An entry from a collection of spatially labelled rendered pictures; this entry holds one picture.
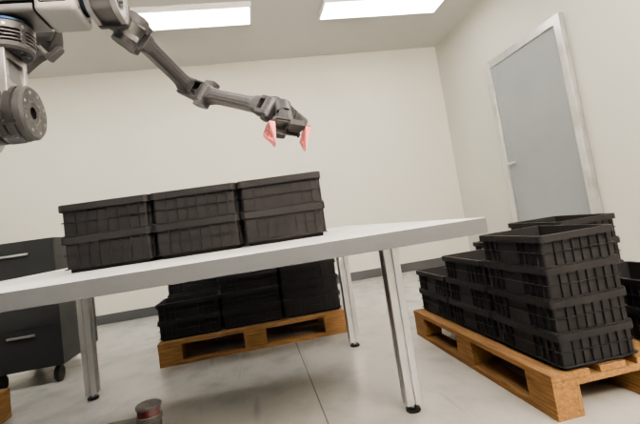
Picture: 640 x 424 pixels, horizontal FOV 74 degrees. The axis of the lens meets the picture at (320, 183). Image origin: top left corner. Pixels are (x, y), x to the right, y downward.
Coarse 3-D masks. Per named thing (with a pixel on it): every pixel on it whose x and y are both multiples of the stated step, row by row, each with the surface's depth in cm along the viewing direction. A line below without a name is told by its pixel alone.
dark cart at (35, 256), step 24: (48, 240) 270; (0, 264) 264; (24, 264) 266; (48, 264) 268; (24, 312) 263; (48, 312) 265; (72, 312) 285; (0, 336) 260; (24, 336) 260; (48, 336) 264; (72, 336) 280; (96, 336) 320; (0, 360) 258; (24, 360) 260; (48, 360) 262; (0, 384) 259
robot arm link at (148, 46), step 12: (132, 12) 133; (144, 24) 135; (120, 36) 131; (144, 36) 142; (132, 48) 135; (144, 48) 140; (156, 48) 144; (156, 60) 147; (168, 60) 151; (168, 72) 155; (180, 72) 159; (180, 84) 162; (192, 84) 167; (204, 84) 167; (192, 96) 166
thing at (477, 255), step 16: (448, 256) 213; (464, 256) 221; (480, 256) 222; (448, 272) 215; (464, 272) 198; (480, 272) 185; (464, 288) 202; (480, 288) 185; (464, 304) 202; (480, 304) 189; (464, 320) 206; (480, 320) 190; (496, 336) 180
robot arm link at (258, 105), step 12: (216, 84) 167; (204, 96) 163; (216, 96) 160; (228, 96) 156; (240, 96) 152; (252, 96) 149; (264, 96) 146; (204, 108) 167; (240, 108) 154; (252, 108) 147; (264, 108) 144
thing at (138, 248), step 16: (64, 240) 142; (80, 240) 142; (96, 240) 143; (112, 240) 144; (128, 240) 145; (144, 240) 145; (64, 256) 142; (80, 256) 143; (96, 256) 143; (112, 256) 144; (128, 256) 144; (144, 256) 145; (160, 256) 157; (80, 272) 143
